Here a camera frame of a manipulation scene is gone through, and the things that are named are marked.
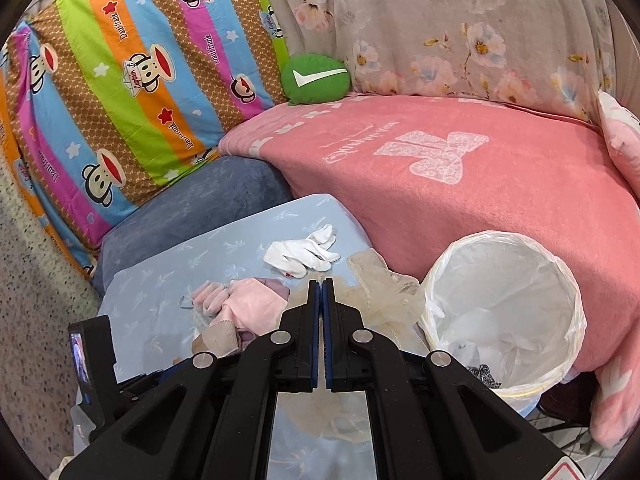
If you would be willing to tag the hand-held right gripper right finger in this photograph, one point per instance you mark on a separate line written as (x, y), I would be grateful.
(328, 335)

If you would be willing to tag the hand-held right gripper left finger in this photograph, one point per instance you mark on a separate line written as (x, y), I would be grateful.
(314, 335)

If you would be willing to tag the white bin with plastic liner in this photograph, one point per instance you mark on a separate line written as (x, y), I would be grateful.
(500, 285)

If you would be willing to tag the translucent plastic glove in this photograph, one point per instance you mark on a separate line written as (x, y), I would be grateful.
(385, 295)

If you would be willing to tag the white cotton glove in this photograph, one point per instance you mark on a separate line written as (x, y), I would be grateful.
(295, 255)

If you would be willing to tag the beige knit cloth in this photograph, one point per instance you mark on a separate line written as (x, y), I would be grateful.
(217, 337)

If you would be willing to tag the pale blue palm-print sheet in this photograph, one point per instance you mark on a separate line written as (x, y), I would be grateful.
(160, 270)

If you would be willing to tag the leopard print scrap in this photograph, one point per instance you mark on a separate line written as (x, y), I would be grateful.
(484, 375)

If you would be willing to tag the blue-grey velvet cushion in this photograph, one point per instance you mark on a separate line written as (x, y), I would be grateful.
(200, 195)

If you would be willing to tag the pink fleece blanket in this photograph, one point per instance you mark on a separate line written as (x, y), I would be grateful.
(450, 200)

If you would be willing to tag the green round check-mark cushion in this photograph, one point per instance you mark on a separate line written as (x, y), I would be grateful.
(315, 80)

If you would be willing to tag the striped monkey print quilt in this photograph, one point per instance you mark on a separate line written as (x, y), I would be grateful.
(125, 85)

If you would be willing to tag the grey floral blanket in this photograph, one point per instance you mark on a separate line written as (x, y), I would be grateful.
(450, 25)

